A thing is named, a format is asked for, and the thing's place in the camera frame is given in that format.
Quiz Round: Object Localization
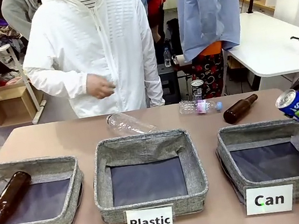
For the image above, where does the red floral black garment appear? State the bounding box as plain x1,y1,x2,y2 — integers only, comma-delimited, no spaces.
187,46,232,102

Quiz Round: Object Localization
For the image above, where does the grey fabric basket can bin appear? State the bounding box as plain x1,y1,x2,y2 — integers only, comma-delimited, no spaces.
212,114,299,213

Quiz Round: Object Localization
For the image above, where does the grey fabric basket plastic bin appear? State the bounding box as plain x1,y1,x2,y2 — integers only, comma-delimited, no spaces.
84,123,214,224

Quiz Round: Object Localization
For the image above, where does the clear plastic bottle without label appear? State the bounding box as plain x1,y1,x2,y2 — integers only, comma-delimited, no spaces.
105,106,159,140

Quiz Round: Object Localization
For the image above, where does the white sign reading Plastic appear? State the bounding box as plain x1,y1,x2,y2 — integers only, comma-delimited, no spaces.
124,202,176,224

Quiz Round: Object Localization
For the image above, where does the clear plastic bottle pink label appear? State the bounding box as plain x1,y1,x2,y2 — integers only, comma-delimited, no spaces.
178,94,224,119

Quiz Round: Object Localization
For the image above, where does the black storage box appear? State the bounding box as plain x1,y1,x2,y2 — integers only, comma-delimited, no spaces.
156,61,183,106

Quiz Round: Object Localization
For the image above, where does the white background table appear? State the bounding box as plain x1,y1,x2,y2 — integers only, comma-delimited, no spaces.
220,3,299,95

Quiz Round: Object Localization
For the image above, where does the wooden open box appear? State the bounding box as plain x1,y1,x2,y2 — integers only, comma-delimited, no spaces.
0,69,49,129

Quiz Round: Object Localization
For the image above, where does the person's right hand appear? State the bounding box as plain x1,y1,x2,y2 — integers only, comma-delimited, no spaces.
83,69,118,102

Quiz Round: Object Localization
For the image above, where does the white sign reading Can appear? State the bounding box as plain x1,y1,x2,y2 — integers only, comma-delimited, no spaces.
241,180,298,218

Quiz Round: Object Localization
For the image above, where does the light blue hanging shirt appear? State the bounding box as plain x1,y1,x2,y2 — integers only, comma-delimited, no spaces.
173,0,253,63

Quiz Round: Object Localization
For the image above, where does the person's right forearm white sleeve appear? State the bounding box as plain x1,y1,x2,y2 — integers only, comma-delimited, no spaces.
22,50,93,108

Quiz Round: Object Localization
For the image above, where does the silver drink can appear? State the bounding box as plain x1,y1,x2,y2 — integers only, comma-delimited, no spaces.
190,78,208,102

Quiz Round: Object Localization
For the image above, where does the person's left forearm white sleeve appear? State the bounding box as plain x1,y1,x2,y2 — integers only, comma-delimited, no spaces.
136,44,166,109

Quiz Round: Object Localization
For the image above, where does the person's white jacket torso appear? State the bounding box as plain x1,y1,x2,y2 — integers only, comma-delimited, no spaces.
11,0,166,129

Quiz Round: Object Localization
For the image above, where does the grey fabric basket bottle bin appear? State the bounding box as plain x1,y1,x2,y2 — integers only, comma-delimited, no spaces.
0,149,93,224

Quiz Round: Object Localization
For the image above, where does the white metal rack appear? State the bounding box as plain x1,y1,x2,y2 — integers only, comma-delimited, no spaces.
0,39,51,131

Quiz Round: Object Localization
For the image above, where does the brown glass bottle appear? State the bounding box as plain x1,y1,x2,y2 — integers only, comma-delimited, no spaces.
0,169,39,224
220,93,262,126

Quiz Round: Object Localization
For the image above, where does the small clear water bottle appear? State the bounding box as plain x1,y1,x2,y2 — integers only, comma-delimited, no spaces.
161,46,173,69

